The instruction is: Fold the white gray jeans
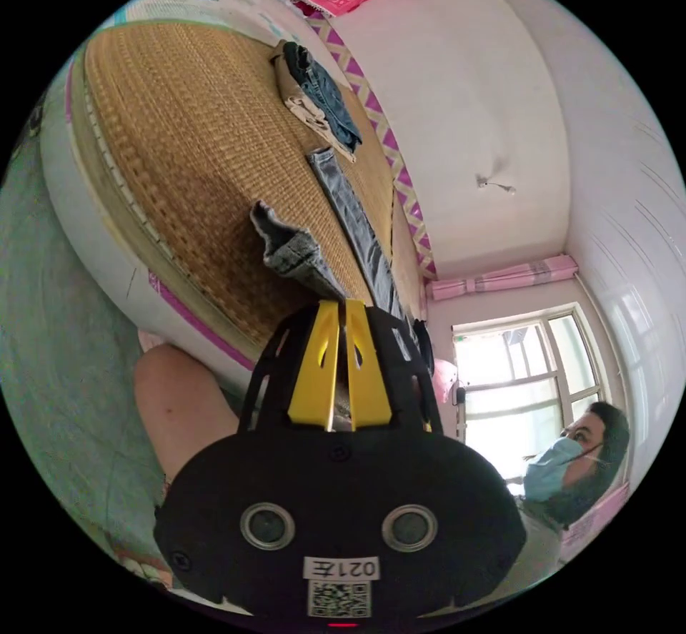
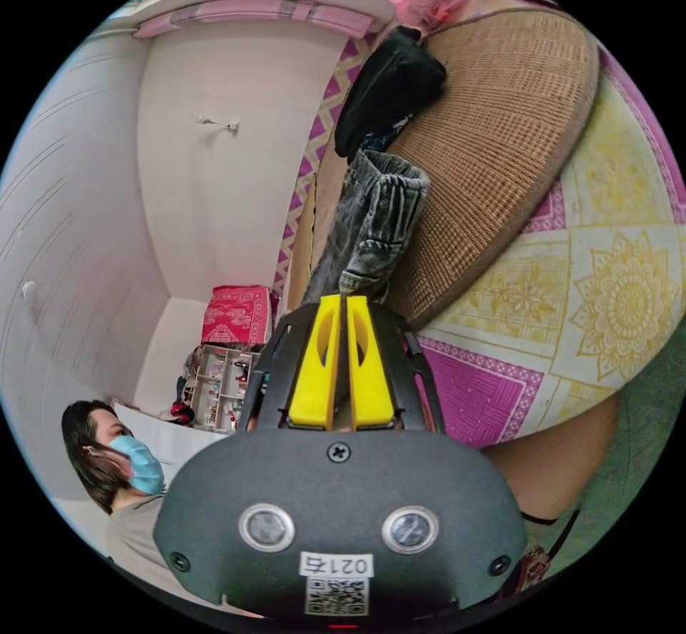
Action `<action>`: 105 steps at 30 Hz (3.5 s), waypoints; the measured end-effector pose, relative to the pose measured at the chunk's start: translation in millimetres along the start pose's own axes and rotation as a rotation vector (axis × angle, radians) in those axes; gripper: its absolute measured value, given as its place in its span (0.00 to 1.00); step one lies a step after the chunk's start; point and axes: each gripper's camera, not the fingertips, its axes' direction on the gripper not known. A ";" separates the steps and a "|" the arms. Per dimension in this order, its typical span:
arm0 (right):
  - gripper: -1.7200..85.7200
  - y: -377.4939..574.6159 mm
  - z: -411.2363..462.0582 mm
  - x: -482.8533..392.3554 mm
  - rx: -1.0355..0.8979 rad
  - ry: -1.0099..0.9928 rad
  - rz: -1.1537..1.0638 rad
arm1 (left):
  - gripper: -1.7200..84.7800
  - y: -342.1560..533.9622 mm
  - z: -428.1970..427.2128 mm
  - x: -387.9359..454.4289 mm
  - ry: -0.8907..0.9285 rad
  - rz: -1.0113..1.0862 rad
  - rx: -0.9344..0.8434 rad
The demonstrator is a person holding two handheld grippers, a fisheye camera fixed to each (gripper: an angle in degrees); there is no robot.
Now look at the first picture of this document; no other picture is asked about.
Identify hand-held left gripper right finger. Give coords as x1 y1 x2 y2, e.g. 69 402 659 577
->
345 299 393 430

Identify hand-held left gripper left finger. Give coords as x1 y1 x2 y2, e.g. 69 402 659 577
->
288 299 342 427

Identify white gray jeans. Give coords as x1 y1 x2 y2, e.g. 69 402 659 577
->
249 146 427 327

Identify window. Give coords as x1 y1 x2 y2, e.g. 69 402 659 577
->
452 302 605 487

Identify pink curtain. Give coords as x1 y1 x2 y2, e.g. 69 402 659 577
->
430 253 581 302

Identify person's body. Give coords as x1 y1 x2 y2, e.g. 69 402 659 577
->
132 343 632 595

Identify pile of clothes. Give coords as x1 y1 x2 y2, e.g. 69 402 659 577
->
269 40 364 164

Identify bed with woven mat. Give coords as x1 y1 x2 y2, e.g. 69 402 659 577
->
40 0 439 373

